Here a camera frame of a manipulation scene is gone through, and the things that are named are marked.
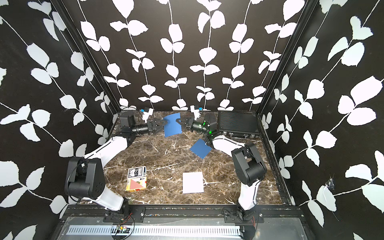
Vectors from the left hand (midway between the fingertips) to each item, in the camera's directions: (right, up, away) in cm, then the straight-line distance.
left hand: (165, 123), depth 80 cm
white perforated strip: (-3, -51, -10) cm, 52 cm away
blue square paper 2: (+20, -18, +24) cm, 35 cm away
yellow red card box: (-18, -33, +4) cm, 37 cm away
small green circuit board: (-20, -51, -9) cm, 56 cm away
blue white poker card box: (-18, -29, +7) cm, 35 cm away
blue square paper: (+3, -2, +2) cm, 5 cm away
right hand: (+6, +2, -2) cm, 6 cm away
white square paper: (+15, -34, +4) cm, 37 cm away
